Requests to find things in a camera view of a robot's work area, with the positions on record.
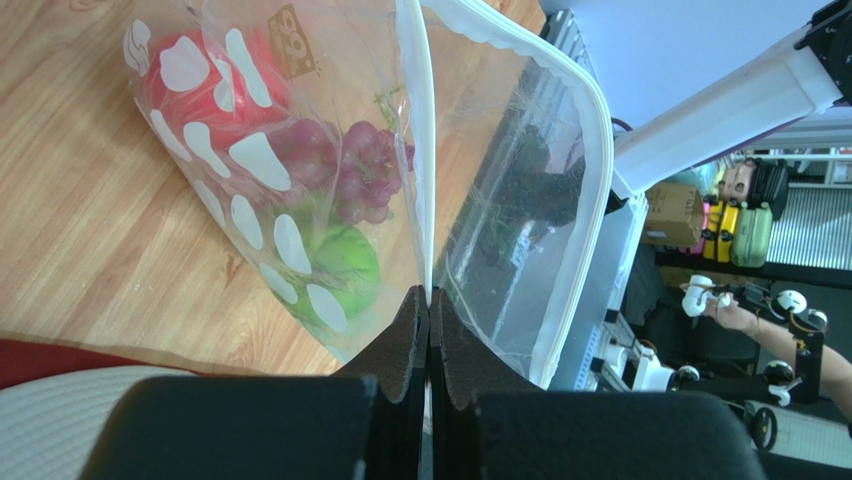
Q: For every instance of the operator hand background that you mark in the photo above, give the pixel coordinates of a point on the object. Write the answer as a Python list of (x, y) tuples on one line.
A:
[(733, 317)]

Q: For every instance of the cardboard box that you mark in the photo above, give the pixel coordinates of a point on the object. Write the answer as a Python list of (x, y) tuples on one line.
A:
[(675, 217)]

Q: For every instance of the green suitcase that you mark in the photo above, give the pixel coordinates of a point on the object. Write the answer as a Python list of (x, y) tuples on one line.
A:
[(751, 240)]

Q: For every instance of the purple grapes bunch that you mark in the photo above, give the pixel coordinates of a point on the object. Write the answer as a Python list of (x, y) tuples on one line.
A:
[(358, 172)]

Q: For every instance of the green apple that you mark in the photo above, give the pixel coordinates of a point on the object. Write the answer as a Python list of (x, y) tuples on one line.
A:
[(345, 281)]

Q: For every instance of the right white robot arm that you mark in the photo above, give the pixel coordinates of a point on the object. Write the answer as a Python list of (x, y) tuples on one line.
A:
[(806, 72)]

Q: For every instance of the dark red cloth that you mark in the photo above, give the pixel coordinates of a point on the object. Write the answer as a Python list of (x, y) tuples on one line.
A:
[(23, 362)]

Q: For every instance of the clear polka dot zip bag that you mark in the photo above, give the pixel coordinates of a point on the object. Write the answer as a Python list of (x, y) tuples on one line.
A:
[(505, 145)]

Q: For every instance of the red apple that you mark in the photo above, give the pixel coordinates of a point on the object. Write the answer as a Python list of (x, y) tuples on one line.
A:
[(221, 100)]

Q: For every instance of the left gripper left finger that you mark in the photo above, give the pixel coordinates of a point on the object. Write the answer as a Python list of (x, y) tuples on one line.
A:
[(362, 422)]

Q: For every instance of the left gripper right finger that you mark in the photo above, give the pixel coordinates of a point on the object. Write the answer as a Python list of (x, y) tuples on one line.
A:
[(491, 423)]

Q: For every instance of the yellow suitcase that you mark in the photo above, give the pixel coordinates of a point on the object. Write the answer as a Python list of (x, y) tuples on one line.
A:
[(720, 231)]

